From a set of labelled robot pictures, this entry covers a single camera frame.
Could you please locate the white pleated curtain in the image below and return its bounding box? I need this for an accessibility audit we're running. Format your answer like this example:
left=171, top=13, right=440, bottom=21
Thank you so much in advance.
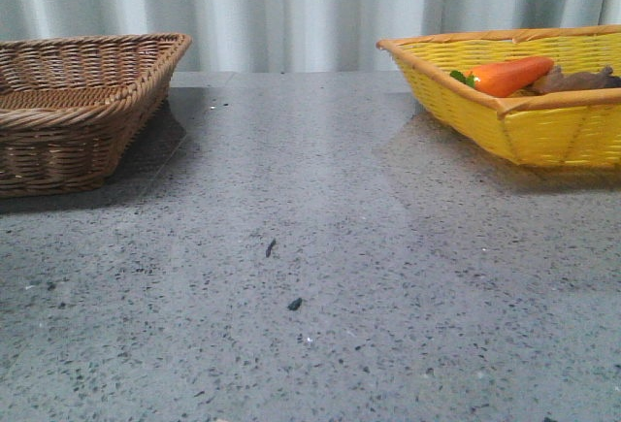
left=1, top=0, right=620, bottom=73

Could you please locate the orange toy carrot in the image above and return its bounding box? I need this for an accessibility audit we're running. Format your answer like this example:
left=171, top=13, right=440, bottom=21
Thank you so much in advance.
left=449, top=56, right=554, bottom=98

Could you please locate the brown wicker basket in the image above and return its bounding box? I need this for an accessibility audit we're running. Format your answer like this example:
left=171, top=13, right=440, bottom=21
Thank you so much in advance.
left=1, top=33, right=192, bottom=198

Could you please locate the brown ginger root toy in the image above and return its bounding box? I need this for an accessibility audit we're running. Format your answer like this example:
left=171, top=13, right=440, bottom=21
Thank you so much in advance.
left=528, top=66, right=620, bottom=95

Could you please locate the yellow woven basket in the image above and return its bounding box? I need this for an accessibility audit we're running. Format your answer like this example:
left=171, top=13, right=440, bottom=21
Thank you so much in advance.
left=376, top=24, right=620, bottom=168

